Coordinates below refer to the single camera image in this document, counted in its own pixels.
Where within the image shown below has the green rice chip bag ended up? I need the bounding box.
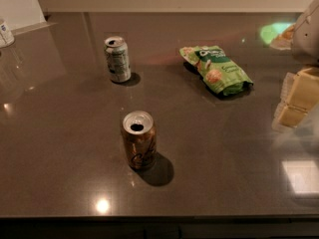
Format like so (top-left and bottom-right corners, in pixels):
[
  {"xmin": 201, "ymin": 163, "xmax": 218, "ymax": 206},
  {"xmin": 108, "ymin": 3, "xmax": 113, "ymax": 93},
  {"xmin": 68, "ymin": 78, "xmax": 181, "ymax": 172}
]
[{"xmin": 179, "ymin": 46, "xmax": 253, "ymax": 96}]

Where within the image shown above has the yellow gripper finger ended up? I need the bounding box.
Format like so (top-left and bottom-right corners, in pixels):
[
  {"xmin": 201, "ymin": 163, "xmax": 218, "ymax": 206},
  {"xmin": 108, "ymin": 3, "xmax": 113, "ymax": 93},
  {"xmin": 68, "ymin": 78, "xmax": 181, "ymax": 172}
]
[{"xmin": 272, "ymin": 67, "xmax": 319, "ymax": 131}]

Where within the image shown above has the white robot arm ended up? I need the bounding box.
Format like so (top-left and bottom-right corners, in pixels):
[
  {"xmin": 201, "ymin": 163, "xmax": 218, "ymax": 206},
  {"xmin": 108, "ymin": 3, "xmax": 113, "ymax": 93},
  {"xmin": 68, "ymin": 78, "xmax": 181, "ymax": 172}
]
[{"xmin": 270, "ymin": 0, "xmax": 319, "ymax": 131}]

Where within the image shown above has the orange soda can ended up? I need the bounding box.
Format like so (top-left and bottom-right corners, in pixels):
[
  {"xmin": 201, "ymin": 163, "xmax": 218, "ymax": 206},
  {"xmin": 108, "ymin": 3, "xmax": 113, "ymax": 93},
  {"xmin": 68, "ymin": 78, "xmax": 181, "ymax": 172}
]
[{"xmin": 121, "ymin": 111, "xmax": 157, "ymax": 170}]

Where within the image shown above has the green white 7up can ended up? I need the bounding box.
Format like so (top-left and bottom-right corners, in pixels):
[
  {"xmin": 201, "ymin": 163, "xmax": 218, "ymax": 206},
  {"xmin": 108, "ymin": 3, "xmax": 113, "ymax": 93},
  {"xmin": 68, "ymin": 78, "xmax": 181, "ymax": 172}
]
[{"xmin": 104, "ymin": 36, "xmax": 131, "ymax": 84}]

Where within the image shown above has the white container at left edge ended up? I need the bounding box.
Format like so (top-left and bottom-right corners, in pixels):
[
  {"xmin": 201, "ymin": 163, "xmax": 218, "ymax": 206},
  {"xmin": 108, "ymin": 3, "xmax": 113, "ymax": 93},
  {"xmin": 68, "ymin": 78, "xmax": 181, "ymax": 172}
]
[{"xmin": 0, "ymin": 18, "xmax": 15, "ymax": 47}]

